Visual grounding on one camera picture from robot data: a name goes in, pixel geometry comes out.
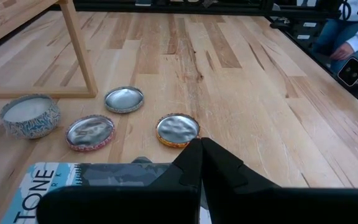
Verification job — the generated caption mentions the wooden slatted shelf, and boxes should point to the wooden slatted shelf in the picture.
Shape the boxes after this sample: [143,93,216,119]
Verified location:
[0,0,99,100]

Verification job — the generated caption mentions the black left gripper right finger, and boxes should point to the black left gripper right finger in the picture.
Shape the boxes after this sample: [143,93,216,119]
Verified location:
[201,137,358,224]

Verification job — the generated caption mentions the red-rimmed tin lid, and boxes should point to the red-rimmed tin lid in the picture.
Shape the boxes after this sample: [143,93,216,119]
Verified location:
[65,114,116,152]

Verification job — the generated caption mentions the person's hand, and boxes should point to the person's hand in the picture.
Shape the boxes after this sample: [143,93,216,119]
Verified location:
[329,42,356,62]

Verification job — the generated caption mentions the Yellowstone waterfall book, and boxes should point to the Yellowstone waterfall book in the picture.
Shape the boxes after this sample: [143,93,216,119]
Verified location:
[0,157,213,224]

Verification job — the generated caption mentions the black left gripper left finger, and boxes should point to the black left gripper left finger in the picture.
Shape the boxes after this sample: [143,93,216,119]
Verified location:
[37,138,203,224]

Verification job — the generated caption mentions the white-framed wrist camera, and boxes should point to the white-framed wrist camera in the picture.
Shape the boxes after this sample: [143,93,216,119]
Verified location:
[337,57,358,87]

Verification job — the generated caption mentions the orange-rimmed tin lid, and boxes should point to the orange-rimmed tin lid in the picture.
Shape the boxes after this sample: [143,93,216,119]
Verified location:
[155,113,201,149]

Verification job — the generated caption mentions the blue-rimmed tin lid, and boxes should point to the blue-rimmed tin lid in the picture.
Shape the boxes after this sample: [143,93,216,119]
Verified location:
[103,86,145,114]

